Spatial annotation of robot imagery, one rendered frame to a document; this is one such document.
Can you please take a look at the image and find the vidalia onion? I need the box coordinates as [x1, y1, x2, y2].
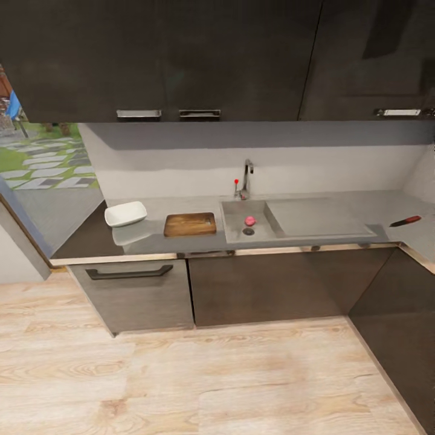
[245, 216, 256, 226]

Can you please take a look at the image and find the cutting board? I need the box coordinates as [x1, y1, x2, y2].
[164, 213, 217, 237]

